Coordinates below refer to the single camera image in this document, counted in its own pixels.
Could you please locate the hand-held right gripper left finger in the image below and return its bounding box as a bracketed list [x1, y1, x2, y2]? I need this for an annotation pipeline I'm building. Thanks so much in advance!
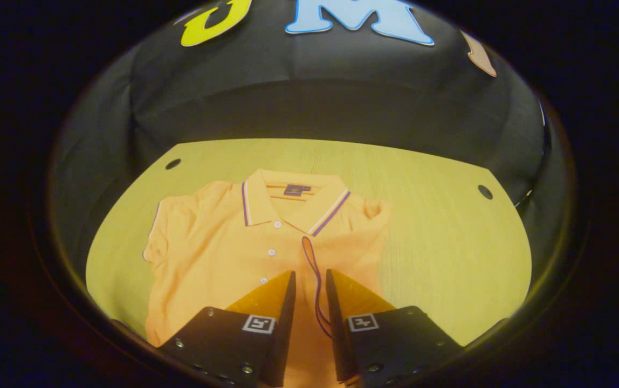
[156, 269, 297, 388]

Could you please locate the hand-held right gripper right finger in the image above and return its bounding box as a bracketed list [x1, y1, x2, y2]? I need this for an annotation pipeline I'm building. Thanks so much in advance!
[325, 268, 464, 388]

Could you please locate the orange T-shirt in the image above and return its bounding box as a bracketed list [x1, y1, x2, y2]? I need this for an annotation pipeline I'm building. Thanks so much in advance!
[142, 169, 394, 388]

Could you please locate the black backdrop cloth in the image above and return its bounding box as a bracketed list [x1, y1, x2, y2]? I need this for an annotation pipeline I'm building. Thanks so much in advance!
[48, 0, 577, 335]

